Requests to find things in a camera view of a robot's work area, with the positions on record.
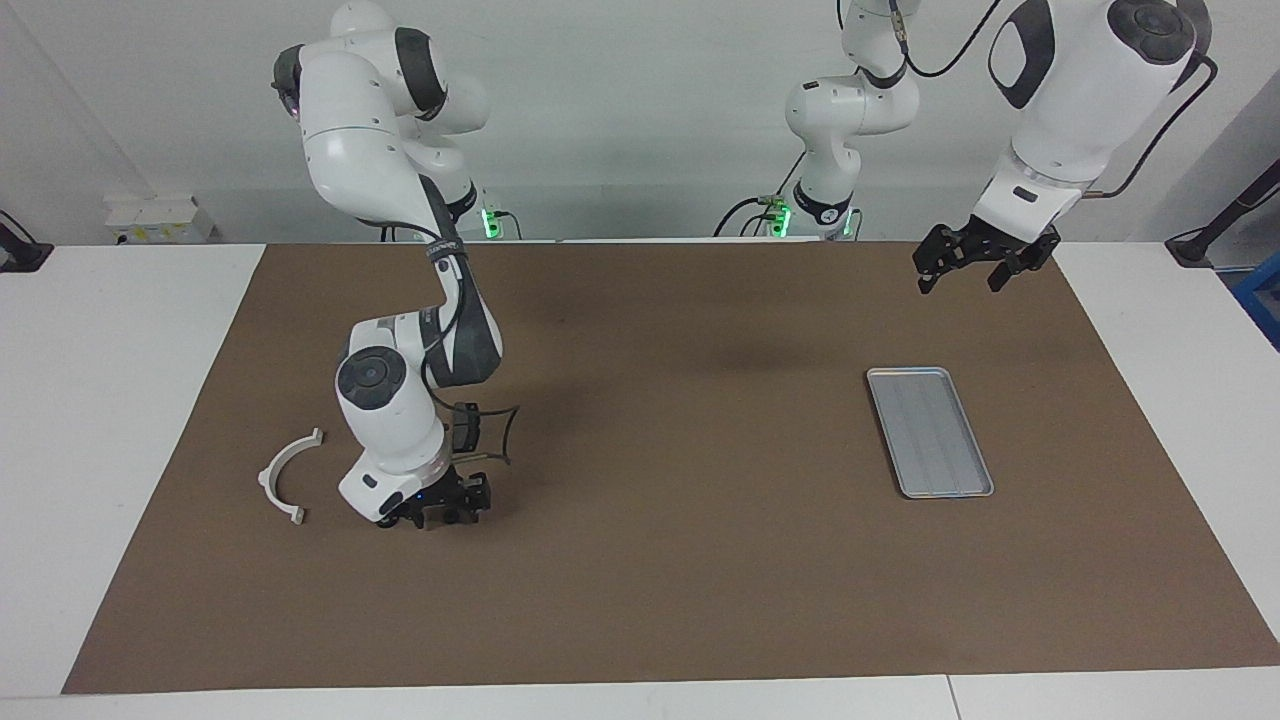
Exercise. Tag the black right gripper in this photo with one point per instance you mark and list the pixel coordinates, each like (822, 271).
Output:
(440, 492)

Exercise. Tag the white power box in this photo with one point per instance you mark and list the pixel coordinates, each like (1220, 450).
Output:
(160, 220)

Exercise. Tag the brown table mat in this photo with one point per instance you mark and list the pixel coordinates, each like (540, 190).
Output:
(700, 580)

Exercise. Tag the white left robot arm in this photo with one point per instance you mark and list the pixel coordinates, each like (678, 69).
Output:
(1080, 90)

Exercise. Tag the rectangular dark brake pad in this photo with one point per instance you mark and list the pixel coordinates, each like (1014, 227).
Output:
(468, 430)

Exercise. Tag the black table clamp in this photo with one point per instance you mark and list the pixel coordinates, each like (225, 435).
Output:
(20, 255)

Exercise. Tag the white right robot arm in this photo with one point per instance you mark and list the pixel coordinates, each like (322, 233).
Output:
(350, 130)

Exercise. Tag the white semicircular bracket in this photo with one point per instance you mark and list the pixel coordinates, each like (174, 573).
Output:
(266, 482)

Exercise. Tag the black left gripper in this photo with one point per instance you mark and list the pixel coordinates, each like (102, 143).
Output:
(1000, 245)

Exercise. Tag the black angled stand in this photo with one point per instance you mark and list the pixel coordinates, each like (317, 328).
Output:
(1195, 245)

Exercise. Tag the silver metal tray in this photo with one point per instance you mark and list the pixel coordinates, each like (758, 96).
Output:
(935, 440)

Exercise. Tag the blue bin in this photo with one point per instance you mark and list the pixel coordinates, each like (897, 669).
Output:
(1262, 295)

